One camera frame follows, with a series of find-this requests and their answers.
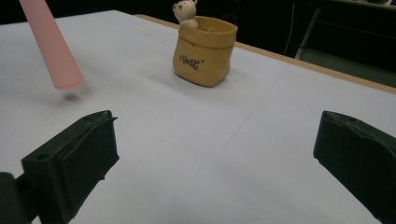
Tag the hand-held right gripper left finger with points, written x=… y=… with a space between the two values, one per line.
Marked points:
x=77 y=161

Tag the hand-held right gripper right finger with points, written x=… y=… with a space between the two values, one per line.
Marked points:
x=361 y=161

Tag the pink hairbrush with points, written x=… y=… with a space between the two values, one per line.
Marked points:
x=53 y=46

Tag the tan sack-shaped holder with bear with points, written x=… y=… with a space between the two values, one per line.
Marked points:
x=202 y=56

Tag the white metal stand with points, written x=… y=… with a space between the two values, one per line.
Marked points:
x=342 y=65

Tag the white table cover sheet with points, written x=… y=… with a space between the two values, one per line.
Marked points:
x=186 y=140

